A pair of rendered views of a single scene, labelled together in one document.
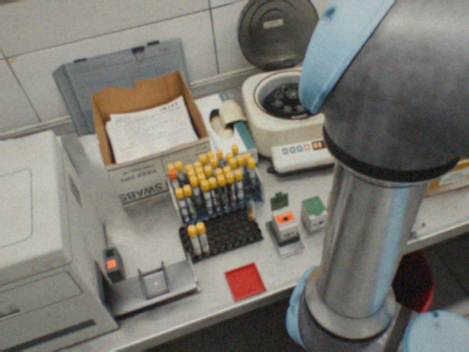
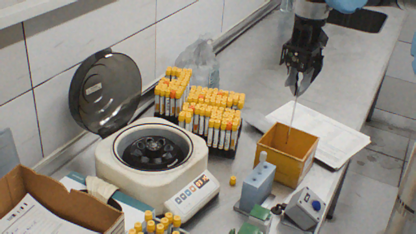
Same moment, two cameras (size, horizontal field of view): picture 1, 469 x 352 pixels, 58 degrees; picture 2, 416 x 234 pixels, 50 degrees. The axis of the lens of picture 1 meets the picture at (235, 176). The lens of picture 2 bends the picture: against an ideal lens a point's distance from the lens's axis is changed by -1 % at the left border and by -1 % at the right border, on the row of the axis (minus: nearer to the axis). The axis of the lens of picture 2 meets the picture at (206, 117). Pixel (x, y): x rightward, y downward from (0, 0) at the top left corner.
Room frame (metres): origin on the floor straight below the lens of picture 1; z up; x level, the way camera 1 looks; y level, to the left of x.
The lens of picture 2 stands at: (0.20, 0.45, 1.66)
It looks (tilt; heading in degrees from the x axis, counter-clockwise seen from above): 33 degrees down; 309
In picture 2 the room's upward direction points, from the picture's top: 5 degrees clockwise
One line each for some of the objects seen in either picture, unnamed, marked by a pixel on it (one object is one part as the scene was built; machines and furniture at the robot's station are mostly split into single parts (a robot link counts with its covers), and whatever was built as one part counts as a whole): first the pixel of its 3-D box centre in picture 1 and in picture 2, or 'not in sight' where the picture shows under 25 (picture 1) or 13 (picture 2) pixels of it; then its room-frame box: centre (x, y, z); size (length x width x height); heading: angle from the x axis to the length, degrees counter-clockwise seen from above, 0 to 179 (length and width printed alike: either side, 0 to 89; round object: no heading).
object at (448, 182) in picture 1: (437, 158); (285, 154); (0.65, -0.47, 0.93); 0.13 x 0.13 x 0.10; 10
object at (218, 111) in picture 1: (225, 128); (101, 206); (0.84, 0.01, 0.92); 0.24 x 0.12 x 0.10; 14
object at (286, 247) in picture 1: (284, 233); not in sight; (0.51, -0.09, 0.89); 0.09 x 0.05 x 0.04; 14
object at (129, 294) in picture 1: (144, 286); not in sight; (0.41, 0.20, 0.92); 0.21 x 0.07 x 0.05; 104
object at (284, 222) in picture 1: (284, 225); not in sight; (0.51, -0.09, 0.92); 0.05 x 0.04 x 0.06; 14
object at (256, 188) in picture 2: not in sight; (257, 188); (0.62, -0.30, 0.92); 0.10 x 0.07 x 0.10; 99
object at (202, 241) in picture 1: (217, 222); not in sight; (0.54, 0.05, 0.93); 0.17 x 0.09 x 0.11; 105
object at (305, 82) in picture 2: not in sight; (303, 84); (0.63, -0.44, 1.16); 0.06 x 0.03 x 0.09; 100
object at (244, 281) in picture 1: (245, 281); not in sight; (0.42, 0.01, 0.88); 0.07 x 0.07 x 0.01; 14
